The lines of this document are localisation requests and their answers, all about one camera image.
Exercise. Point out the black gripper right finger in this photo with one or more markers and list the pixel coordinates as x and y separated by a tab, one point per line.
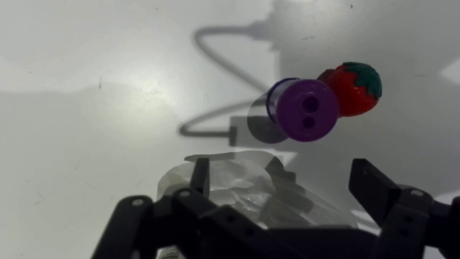
411	221

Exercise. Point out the white plastic bag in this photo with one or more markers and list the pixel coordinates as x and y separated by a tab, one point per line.
238	188

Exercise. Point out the red strawberry toy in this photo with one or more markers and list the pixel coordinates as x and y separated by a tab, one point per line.
356	89

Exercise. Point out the purple tub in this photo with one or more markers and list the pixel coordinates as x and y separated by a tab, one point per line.
306	110

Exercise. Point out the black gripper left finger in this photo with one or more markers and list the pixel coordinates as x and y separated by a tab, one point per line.
191	225

